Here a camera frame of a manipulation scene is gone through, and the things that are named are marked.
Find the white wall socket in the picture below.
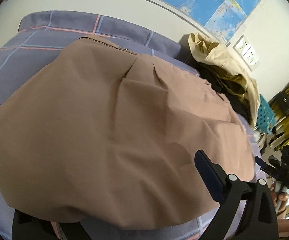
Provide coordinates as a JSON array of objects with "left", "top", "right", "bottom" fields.
[
  {"left": 243, "top": 46, "right": 257, "bottom": 65},
  {"left": 233, "top": 35, "right": 251, "bottom": 57}
]

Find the teal perforated plastic basket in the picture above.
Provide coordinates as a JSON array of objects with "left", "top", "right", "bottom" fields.
[{"left": 256, "top": 94, "right": 276, "bottom": 134}]

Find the person's right hand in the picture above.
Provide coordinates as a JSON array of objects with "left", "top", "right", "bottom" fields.
[{"left": 270, "top": 181, "right": 289, "bottom": 219}]

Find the black garment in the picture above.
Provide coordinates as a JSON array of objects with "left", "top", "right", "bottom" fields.
[{"left": 180, "top": 33, "right": 260, "bottom": 128}]

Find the white wall socket left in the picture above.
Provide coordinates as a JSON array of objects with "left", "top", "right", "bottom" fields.
[{"left": 233, "top": 35, "right": 251, "bottom": 57}]

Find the pink zip jacket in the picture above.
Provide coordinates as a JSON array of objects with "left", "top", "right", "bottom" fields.
[{"left": 0, "top": 35, "right": 255, "bottom": 230}]

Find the black handbag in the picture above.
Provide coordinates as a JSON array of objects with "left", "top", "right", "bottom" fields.
[{"left": 275, "top": 92, "right": 289, "bottom": 116}]

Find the olive green garment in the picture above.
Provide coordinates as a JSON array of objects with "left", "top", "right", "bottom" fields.
[{"left": 199, "top": 63, "right": 246, "bottom": 101}]

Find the white wall socket middle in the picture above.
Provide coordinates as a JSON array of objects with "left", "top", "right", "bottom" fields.
[{"left": 243, "top": 46, "right": 257, "bottom": 65}]

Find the cream yellow garment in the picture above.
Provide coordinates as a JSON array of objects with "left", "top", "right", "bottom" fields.
[{"left": 188, "top": 33, "right": 260, "bottom": 128}]

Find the purple plaid bed sheet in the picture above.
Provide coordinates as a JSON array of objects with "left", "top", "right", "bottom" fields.
[{"left": 0, "top": 11, "right": 264, "bottom": 239}]

